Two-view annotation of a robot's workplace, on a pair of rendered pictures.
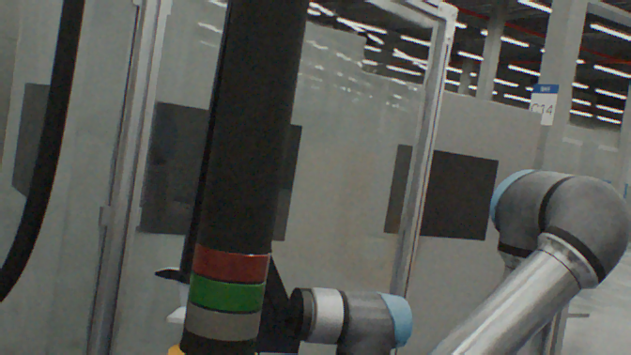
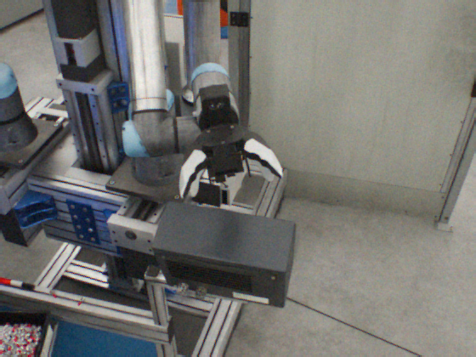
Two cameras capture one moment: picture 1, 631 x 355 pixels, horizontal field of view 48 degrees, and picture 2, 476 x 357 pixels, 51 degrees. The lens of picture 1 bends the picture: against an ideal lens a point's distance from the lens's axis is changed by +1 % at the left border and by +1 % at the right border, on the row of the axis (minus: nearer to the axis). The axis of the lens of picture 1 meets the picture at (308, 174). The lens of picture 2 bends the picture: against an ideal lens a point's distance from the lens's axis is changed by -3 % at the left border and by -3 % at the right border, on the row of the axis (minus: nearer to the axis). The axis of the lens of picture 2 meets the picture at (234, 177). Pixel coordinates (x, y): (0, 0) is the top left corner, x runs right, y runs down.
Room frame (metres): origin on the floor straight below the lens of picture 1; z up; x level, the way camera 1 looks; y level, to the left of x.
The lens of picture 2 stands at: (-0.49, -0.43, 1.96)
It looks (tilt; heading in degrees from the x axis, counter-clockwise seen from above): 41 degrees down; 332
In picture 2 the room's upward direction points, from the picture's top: straight up
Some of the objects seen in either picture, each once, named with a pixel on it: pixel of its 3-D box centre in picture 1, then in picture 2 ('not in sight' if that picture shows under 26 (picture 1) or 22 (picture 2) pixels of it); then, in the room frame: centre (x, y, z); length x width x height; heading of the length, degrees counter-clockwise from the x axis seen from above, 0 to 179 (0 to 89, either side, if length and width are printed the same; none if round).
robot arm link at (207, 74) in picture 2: not in sight; (212, 91); (0.29, -0.79, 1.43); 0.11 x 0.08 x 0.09; 160
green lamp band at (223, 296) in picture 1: (227, 287); not in sight; (0.31, 0.03, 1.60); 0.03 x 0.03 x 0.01
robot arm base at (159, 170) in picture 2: not in sight; (156, 154); (0.58, -0.76, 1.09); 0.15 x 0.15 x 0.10
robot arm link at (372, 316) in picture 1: (368, 321); not in sight; (0.98, -0.12, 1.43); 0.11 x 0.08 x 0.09; 109
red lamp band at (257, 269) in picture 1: (231, 259); not in sight; (0.31, 0.03, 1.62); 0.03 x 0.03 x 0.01
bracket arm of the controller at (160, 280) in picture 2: not in sight; (197, 284); (0.17, -0.69, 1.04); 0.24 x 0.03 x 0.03; 49
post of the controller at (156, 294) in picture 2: not in sight; (157, 297); (0.23, -0.61, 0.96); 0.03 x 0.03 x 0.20; 49
